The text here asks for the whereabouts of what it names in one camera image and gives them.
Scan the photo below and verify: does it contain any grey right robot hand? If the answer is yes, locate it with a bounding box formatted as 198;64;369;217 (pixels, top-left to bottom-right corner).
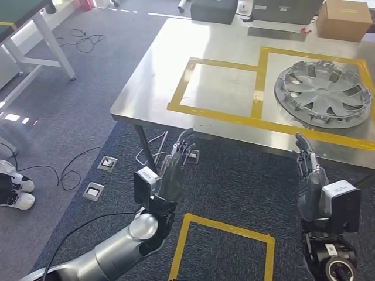
294;133;330;222

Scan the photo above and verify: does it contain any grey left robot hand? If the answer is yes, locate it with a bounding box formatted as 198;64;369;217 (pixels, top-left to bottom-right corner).
158;128;197;203

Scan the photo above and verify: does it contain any grey plastic wheel hubcap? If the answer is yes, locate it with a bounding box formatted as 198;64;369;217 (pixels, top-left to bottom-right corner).
274;60;373;129

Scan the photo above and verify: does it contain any steel workbench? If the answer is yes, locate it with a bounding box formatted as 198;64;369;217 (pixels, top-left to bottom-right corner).
110;17;375;187

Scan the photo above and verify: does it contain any floor socket with plug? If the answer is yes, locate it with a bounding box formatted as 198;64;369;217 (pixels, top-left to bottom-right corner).
98;156;119;173

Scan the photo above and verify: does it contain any black carry case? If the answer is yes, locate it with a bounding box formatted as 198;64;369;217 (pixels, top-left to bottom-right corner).
191;0;238;25

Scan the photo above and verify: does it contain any cardboard box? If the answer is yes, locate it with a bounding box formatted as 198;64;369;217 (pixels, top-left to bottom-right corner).
316;0;373;43

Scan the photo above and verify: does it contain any grey laptop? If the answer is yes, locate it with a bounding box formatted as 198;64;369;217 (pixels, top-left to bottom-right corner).
247;0;324;42

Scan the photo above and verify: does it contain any person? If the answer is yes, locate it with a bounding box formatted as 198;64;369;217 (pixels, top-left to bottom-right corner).
0;159;36;211

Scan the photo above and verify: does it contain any white table with green top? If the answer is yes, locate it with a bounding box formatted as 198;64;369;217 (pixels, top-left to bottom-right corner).
0;0;76;109

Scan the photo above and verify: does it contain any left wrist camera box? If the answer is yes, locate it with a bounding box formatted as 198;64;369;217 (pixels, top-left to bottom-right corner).
134;166;160;208

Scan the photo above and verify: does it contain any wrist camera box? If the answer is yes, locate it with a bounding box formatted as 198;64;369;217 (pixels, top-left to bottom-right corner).
134;166;160;208
319;180;361;234

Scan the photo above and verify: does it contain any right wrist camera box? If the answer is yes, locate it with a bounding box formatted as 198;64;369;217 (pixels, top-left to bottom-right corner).
319;180;361;234

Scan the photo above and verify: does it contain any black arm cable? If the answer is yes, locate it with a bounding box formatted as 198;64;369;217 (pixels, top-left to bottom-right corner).
42;211;141;281

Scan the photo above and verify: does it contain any long black floor cable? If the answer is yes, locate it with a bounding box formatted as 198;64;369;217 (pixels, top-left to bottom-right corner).
0;142;113;191

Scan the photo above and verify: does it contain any coiled black floor cable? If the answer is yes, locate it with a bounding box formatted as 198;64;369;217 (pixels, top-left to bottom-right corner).
55;29;105;54

